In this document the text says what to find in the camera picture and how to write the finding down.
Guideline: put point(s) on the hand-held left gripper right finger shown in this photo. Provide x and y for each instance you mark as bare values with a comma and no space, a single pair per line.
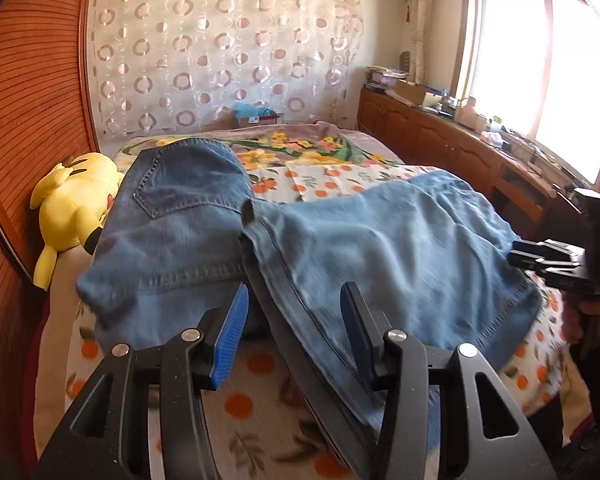
352,325

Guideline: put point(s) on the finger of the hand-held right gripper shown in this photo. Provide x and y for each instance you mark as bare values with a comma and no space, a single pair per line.
540,266
545,249

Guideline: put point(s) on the long wooden cabinet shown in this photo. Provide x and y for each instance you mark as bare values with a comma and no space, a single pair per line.
430,135

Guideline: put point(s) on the sheer circle-pattern curtain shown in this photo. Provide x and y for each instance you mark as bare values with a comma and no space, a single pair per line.
220,45

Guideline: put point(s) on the open cardboard box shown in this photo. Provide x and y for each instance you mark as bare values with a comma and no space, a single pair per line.
415,92

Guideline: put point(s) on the stack of papers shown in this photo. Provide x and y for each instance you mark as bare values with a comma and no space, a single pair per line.
385,77

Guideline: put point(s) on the yellow plush toy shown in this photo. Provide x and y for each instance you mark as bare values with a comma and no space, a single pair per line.
75,200

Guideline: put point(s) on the dark oval fan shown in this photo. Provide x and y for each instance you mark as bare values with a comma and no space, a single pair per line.
405,61

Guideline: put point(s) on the floral blanket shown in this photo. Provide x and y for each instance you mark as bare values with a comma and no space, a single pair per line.
290,145

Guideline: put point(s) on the blue denim pants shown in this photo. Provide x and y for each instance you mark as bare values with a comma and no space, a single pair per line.
380,240

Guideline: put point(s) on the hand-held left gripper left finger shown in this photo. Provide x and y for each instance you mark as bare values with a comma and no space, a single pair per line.
230,340

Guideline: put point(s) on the window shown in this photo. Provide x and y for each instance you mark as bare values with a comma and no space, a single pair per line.
545,70

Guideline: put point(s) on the person's right hand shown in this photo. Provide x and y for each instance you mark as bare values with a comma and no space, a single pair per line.
574,321

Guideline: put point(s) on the green-lid bottle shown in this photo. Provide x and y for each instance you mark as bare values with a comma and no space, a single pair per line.
495,125

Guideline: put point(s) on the orange-print white bed sheet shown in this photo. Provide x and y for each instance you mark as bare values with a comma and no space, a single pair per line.
330,180

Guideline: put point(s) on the blue plastic bag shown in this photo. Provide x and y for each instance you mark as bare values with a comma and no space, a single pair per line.
247,109

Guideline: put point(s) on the pale pink bottle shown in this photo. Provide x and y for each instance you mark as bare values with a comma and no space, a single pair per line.
467,110

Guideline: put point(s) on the white window curtain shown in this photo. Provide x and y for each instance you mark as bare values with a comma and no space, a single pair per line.
417,20

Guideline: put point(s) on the white tissue pack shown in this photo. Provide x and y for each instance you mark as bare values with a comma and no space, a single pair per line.
491,138

